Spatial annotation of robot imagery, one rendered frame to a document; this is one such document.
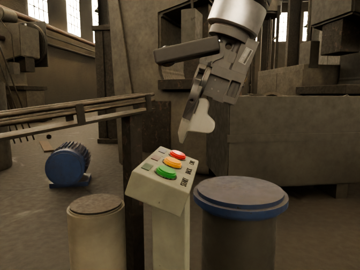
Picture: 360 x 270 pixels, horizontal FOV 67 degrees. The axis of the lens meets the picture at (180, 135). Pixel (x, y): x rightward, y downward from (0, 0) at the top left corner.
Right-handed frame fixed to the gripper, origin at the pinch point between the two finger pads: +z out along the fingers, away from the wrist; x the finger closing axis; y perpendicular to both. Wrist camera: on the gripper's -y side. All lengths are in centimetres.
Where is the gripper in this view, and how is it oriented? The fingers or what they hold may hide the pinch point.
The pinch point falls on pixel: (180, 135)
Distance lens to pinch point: 51.0
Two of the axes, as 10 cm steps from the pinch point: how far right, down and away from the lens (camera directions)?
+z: -3.4, 9.2, 1.8
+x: 1.4, -1.4, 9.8
